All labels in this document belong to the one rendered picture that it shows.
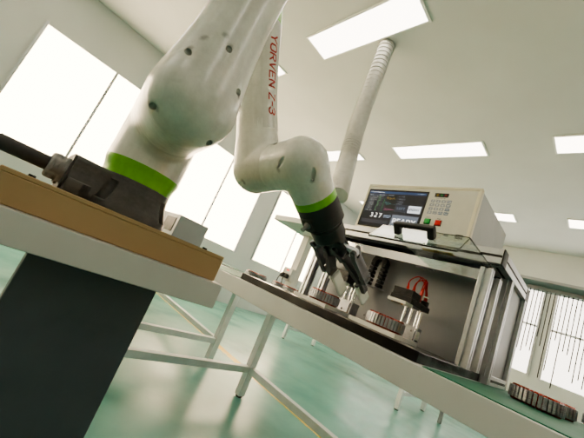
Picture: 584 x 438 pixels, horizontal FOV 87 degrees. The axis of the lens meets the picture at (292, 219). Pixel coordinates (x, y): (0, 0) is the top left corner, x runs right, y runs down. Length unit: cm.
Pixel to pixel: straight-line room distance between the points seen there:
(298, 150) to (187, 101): 22
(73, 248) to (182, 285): 15
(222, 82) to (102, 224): 25
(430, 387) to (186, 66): 63
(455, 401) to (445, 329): 57
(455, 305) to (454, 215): 30
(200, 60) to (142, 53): 522
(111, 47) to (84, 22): 38
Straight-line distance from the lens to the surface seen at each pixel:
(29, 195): 47
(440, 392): 65
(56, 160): 58
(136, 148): 58
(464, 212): 116
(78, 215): 48
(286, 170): 57
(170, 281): 49
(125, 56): 559
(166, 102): 44
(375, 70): 328
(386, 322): 93
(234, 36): 50
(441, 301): 121
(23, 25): 546
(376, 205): 130
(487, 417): 63
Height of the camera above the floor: 79
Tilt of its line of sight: 12 degrees up
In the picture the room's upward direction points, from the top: 23 degrees clockwise
